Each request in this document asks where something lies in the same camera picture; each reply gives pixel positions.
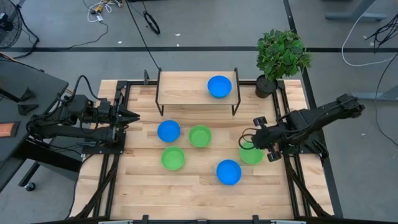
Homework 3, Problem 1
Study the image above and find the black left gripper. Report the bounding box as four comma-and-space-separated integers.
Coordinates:
98, 93, 141, 141

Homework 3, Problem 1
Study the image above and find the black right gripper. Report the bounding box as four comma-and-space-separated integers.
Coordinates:
251, 116, 282, 163

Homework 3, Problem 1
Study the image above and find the green plastic mini bowl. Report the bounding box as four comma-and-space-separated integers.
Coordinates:
238, 141, 265, 166
160, 146, 187, 172
188, 124, 213, 149

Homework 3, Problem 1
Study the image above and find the blue plastic mini bowl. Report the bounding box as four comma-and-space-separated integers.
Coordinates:
207, 75, 233, 100
216, 159, 243, 186
157, 119, 182, 144

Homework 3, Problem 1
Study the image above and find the green potted plant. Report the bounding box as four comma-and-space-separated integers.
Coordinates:
254, 29, 313, 100

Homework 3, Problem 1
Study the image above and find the black spare gripper finger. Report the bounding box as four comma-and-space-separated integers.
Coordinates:
19, 87, 37, 102
17, 104, 40, 116

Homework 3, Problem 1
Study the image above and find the black standing desk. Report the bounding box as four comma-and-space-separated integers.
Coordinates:
0, 58, 82, 192

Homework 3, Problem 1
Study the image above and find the grey table foot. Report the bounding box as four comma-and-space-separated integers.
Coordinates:
350, 84, 398, 101
325, 0, 388, 22

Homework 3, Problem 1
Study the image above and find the orange card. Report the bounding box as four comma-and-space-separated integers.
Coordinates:
0, 122, 16, 138

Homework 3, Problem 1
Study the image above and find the black floor fan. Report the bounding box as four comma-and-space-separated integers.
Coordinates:
0, 6, 23, 50

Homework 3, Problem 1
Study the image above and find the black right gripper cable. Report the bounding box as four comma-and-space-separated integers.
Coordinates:
238, 126, 259, 151

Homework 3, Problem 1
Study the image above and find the wooden shelf with black frame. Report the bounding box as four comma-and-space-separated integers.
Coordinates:
154, 67, 242, 117

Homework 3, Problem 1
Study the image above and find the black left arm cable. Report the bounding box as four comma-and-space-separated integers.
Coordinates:
70, 74, 103, 102

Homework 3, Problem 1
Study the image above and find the thin black hanging cable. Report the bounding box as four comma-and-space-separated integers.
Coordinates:
124, 0, 160, 70

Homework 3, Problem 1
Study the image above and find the black cable coil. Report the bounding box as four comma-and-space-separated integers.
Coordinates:
142, 11, 162, 35

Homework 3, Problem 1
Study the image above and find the white power strip with cables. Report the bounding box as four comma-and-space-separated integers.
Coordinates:
86, 0, 123, 23

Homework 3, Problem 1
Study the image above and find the white floor cable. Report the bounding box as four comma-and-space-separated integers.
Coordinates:
341, 0, 398, 67

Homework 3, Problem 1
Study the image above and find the black cable bundle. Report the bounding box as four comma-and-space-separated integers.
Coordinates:
366, 14, 398, 52

